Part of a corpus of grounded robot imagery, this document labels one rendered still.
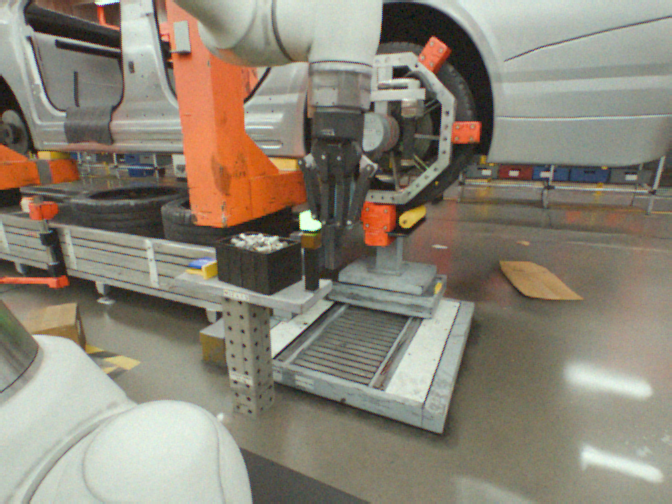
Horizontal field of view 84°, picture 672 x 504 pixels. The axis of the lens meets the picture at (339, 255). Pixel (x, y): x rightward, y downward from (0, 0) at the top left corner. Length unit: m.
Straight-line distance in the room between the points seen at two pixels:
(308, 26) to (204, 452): 0.49
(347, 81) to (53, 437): 0.51
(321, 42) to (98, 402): 0.50
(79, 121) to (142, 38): 0.75
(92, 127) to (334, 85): 2.37
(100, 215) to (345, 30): 1.98
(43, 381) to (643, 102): 1.60
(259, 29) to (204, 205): 0.95
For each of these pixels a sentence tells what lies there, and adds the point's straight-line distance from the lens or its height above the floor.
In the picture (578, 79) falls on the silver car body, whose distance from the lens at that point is 1.56.
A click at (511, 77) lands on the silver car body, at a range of 1.55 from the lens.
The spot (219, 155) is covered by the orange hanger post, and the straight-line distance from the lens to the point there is 1.39.
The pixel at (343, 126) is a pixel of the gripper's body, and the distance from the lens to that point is 0.54.
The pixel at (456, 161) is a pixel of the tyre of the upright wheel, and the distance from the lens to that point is 1.55.
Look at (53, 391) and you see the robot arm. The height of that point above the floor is 0.61.
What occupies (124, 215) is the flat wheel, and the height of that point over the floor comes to 0.43.
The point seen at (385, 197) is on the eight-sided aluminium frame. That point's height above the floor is 0.60.
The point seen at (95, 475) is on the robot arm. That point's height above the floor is 0.60.
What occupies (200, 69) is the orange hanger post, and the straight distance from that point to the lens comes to 1.42.
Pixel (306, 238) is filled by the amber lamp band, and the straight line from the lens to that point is 0.94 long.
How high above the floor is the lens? 0.85
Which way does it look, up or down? 18 degrees down
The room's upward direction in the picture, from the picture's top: straight up
